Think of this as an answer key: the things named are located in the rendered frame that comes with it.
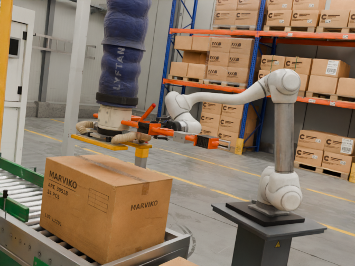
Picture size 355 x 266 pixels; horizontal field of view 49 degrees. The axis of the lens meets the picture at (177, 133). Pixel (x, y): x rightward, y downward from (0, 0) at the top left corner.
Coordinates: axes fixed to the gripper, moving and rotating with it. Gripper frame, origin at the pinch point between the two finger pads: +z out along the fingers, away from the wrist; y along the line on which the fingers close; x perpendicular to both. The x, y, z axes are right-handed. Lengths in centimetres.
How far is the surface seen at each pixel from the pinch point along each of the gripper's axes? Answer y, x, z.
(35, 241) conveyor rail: 64, 35, 36
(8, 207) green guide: 63, 82, 24
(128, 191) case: 29.8, -3.8, 14.6
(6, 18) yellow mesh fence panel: -44, 65, 44
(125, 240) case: 55, -4, 12
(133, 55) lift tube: -34.9, 16.0, 2.5
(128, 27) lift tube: -48, 17, 8
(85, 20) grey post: -86, 269, -167
